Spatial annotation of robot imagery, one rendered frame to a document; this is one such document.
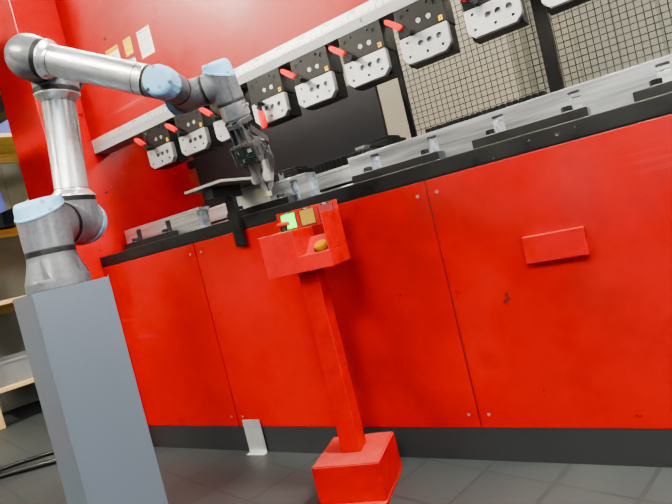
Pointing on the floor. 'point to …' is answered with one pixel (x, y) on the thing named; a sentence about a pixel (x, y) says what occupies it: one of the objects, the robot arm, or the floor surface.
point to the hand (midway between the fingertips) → (268, 185)
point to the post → (547, 46)
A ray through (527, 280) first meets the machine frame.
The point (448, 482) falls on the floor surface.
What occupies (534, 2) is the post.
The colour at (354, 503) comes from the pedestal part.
